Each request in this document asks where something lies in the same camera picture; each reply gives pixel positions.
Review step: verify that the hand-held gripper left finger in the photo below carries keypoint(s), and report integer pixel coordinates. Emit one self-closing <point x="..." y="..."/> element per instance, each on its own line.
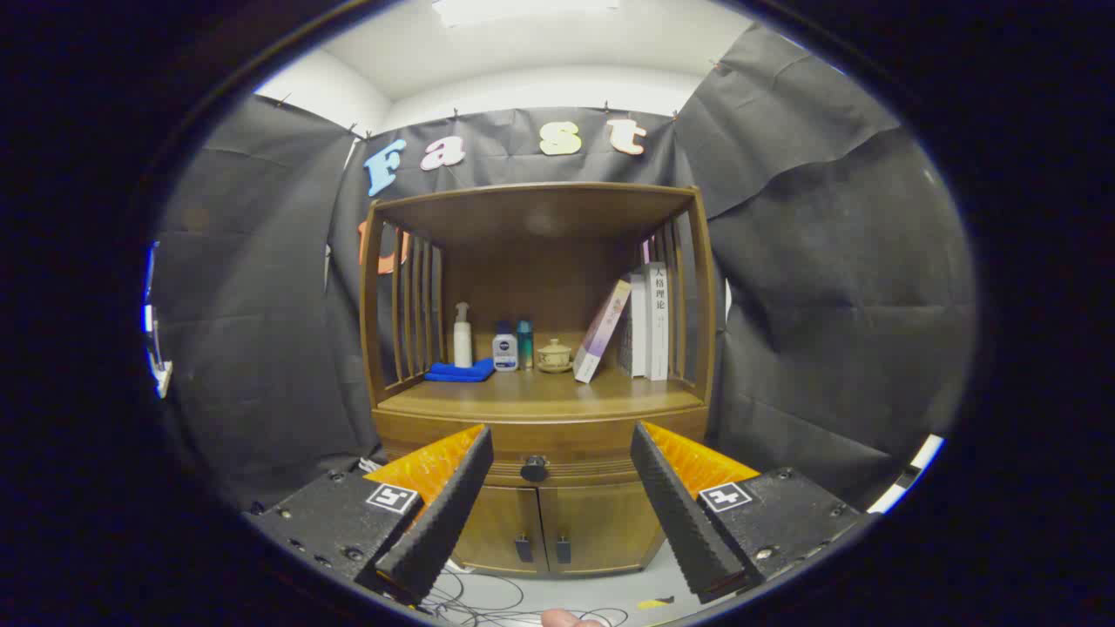
<point x="444" y="522"/>

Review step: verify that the yellow floor tape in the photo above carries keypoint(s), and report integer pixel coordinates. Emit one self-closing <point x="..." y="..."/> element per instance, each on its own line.
<point x="653" y="603"/>

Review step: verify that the teal transparent bottle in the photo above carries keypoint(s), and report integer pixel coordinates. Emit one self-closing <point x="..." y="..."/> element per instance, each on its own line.
<point x="525" y="340"/>

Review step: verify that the wooden countertop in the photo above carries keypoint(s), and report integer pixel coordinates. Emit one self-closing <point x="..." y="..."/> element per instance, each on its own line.
<point x="540" y="394"/>

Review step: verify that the purple and white book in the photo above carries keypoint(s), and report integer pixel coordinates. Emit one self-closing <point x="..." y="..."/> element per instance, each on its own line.
<point x="601" y="335"/>

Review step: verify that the white and blue equipment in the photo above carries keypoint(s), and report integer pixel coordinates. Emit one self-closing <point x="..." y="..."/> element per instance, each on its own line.
<point x="155" y="348"/>

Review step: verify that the ceiling light panel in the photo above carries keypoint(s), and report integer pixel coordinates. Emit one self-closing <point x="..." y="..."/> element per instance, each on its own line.
<point x="523" y="10"/>

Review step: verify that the wooden cabinet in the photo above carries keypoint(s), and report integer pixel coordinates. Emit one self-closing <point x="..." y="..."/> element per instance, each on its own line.
<point x="540" y="287"/>

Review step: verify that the book with grey patterned cover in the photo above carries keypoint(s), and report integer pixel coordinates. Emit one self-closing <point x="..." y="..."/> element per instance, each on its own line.
<point x="636" y="331"/>

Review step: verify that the blue folded cloth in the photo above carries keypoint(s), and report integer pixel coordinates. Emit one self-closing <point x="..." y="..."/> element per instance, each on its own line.
<point x="457" y="373"/>

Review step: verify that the thick white book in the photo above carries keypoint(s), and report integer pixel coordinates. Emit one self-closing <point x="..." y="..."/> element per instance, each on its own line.
<point x="658" y="331"/>

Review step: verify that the wooden cabinet door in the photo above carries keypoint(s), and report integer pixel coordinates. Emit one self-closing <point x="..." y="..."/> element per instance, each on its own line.
<point x="610" y="522"/>
<point x="496" y="522"/>

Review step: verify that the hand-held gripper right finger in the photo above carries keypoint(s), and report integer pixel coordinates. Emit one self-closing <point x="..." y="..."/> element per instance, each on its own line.
<point x="679" y="522"/>

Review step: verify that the wooden drawer with black knob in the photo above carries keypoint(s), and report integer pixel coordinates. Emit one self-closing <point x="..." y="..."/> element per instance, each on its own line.
<point x="557" y="435"/>

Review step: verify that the white bottle with blue cap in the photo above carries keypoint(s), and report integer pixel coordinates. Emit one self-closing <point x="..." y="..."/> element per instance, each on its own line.
<point x="505" y="353"/>

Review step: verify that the white pump bottle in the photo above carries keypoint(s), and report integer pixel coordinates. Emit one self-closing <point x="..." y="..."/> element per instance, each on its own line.
<point x="462" y="344"/>

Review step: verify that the beige lidded teacup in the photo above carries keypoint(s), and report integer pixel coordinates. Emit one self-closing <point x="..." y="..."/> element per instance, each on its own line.
<point x="554" y="357"/>

